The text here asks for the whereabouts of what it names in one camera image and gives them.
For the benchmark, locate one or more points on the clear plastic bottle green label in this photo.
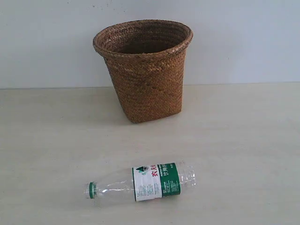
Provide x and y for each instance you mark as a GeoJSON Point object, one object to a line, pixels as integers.
{"type": "Point", "coordinates": [141, 183]}

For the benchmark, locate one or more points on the brown woven wicker basket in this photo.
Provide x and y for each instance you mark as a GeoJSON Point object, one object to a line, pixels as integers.
{"type": "Point", "coordinates": [145, 60]}

